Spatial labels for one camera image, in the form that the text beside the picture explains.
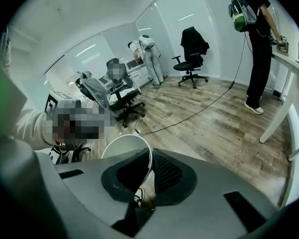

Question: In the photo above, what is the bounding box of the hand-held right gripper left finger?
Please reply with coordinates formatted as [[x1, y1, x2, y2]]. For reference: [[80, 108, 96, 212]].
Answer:
[[55, 148, 150, 239]]

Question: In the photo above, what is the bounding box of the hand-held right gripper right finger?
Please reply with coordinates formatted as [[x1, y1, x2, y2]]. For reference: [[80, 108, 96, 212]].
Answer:
[[139, 148, 277, 239]]

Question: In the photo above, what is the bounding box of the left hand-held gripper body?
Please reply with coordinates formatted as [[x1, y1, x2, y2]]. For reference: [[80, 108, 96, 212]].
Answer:
[[45, 91, 74, 120]]

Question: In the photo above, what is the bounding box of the person's left forearm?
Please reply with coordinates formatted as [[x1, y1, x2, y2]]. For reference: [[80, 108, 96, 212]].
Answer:
[[14, 107, 59, 151]]

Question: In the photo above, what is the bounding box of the person's light hoodie torso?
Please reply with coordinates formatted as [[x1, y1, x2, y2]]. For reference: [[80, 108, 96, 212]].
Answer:
[[0, 26, 28, 144]]

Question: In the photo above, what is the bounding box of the plastic-covered black office chair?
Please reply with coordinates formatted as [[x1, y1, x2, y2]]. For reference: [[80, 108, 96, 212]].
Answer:
[[76, 70, 146, 128]]

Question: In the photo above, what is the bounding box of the white side desk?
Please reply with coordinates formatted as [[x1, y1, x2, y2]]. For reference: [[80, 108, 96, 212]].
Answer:
[[126, 58, 153, 92]]

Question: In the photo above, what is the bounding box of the office chair with black jacket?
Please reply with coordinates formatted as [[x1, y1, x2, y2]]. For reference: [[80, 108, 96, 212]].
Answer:
[[171, 26, 210, 89]]

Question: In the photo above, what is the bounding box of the green black backpack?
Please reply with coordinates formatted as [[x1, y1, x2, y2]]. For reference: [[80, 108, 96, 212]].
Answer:
[[228, 0, 259, 32]]

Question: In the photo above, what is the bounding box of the black floor cable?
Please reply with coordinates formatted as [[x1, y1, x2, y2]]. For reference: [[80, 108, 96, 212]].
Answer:
[[135, 31, 247, 136]]

